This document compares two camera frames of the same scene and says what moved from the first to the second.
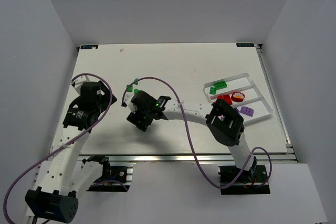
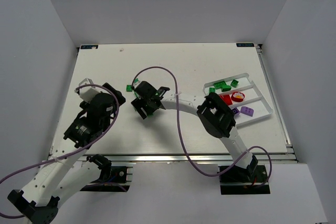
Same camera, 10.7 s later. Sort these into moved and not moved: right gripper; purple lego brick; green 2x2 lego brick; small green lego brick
Moved: right gripper
Not moved: purple lego brick; small green lego brick; green 2x2 lego brick
